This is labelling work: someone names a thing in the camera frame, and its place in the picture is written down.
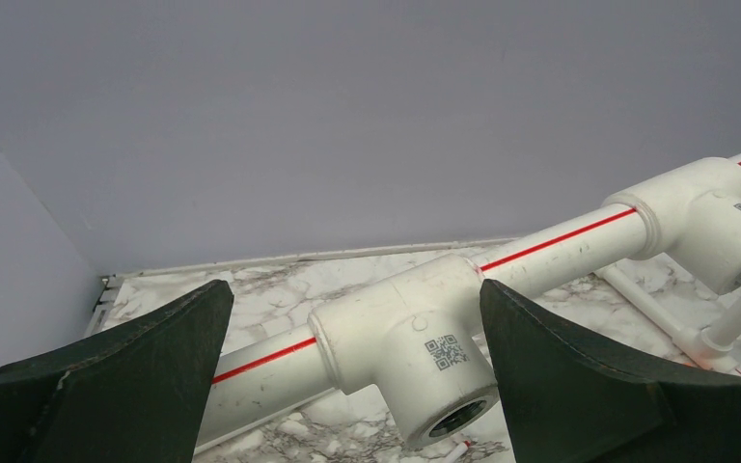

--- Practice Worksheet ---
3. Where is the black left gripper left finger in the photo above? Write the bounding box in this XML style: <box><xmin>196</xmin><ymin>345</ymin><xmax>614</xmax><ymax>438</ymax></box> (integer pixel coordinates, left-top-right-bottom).
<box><xmin>0</xmin><ymin>280</ymin><xmax>234</xmax><ymax>462</ymax></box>

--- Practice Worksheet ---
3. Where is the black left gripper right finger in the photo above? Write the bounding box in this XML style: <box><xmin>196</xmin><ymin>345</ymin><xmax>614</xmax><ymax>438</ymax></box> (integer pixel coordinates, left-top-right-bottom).
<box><xmin>480</xmin><ymin>279</ymin><xmax>741</xmax><ymax>462</ymax></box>

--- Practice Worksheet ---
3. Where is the white PVC pipe frame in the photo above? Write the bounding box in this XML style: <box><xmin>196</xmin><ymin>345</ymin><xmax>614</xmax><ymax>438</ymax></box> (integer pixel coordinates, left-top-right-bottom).
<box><xmin>196</xmin><ymin>154</ymin><xmax>741</xmax><ymax>451</ymax></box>

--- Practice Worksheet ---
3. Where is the red capped white pen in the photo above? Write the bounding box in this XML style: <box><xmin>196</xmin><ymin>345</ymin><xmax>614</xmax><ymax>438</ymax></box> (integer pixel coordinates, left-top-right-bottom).
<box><xmin>442</xmin><ymin>441</ymin><xmax>472</xmax><ymax>463</ymax></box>

